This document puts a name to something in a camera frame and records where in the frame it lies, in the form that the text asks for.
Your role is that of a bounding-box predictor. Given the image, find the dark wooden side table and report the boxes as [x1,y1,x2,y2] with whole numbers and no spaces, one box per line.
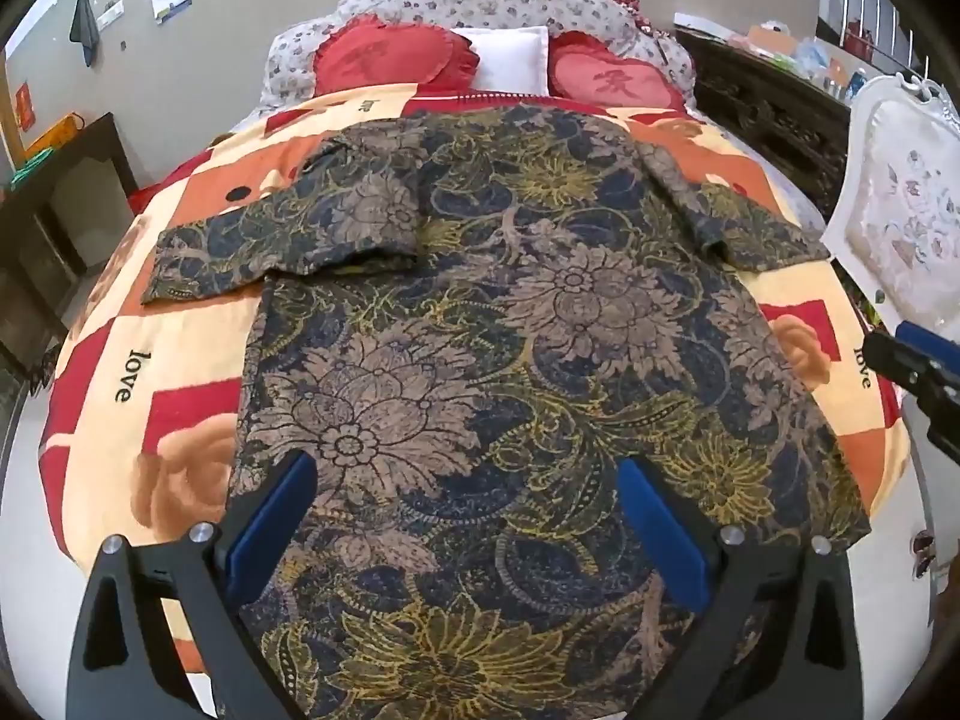
[2,112,140,341]

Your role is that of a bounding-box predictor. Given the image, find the dark carved wooden cabinet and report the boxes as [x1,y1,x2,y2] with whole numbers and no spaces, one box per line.
[675,28,850,218]

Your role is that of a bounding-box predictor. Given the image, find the left red heart cushion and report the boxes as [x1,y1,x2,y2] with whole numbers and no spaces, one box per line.
[313,15,480,96]

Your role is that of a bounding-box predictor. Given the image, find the red heart cushion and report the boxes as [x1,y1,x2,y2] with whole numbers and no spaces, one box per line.
[313,15,480,96]
[548,31,685,110]

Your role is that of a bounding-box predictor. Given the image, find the orange box on table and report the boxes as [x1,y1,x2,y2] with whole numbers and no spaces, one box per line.
[25,112,86,161]

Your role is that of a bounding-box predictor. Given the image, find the red orange patchwork blanket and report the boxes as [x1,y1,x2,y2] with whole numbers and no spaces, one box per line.
[41,88,908,566]

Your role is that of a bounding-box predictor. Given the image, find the dark floral patterned shirt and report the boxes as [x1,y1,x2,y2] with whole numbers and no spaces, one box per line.
[145,106,869,718]

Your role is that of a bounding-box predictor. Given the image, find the white upholstered chair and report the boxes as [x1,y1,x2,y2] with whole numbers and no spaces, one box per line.
[822,73,958,341]

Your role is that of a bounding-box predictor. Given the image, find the white square pillow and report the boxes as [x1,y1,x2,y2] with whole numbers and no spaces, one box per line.
[454,26,550,96]

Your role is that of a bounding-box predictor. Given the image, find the dark cloth on wall hook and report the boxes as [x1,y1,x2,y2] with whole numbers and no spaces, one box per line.
[68,0,99,68]

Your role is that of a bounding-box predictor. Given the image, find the right red heart cushion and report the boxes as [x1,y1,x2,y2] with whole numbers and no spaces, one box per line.
[548,31,685,110]

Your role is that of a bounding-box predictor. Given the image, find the metal stair railing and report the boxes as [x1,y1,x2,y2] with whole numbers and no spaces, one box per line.
[825,0,929,75]

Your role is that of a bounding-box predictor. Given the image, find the floral padded headboard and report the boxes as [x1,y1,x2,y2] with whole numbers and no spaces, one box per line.
[257,0,697,115]

